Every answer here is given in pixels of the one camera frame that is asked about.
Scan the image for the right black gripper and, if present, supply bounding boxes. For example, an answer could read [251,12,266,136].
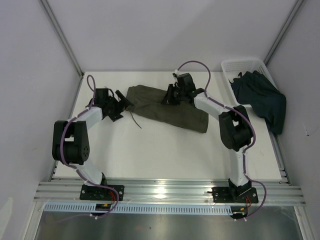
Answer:
[161,83,186,106]

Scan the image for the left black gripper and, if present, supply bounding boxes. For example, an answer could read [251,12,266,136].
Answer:
[105,90,133,122]

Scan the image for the olive green shorts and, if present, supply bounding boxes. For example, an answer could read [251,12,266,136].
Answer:
[126,85,209,134]

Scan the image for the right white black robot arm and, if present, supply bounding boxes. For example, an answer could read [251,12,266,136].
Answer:
[161,73,256,202]

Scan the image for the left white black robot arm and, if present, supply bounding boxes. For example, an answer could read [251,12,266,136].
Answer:
[52,88,134,200]

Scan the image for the dark teal shorts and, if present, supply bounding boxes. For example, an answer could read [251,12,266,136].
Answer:
[230,70,287,135]

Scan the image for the white perforated plastic basket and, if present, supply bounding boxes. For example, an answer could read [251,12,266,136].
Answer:
[221,57,277,108]

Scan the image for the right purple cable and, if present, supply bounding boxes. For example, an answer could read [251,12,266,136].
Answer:
[172,60,268,221]

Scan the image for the purple cable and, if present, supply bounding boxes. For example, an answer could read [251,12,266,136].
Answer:
[58,74,120,222]
[172,60,268,221]

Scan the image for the aluminium mounting rail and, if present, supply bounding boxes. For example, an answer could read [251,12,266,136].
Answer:
[33,178,306,207]

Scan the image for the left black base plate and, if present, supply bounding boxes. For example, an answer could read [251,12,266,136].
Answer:
[79,184,125,201]

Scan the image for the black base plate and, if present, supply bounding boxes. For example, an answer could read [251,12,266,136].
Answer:
[79,184,125,201]
[211,186,259,204]

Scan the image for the right aluminium frame post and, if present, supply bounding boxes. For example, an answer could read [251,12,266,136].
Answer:
[263,0,307,65]

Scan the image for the aluminium frame post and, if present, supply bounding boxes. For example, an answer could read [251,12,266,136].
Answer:
[38,0,84,77]
[263,0,307,65]

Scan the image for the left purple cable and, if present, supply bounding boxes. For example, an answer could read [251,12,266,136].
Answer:
[58,74,120,222]

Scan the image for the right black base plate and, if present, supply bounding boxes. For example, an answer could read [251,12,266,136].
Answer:
[211,186,259,204]

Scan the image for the left aluminium frame post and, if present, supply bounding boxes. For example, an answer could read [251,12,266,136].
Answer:
[38,0,84,77]

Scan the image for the slotted grey cable duct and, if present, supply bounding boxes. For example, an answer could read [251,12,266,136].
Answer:
[44,202,232,216]

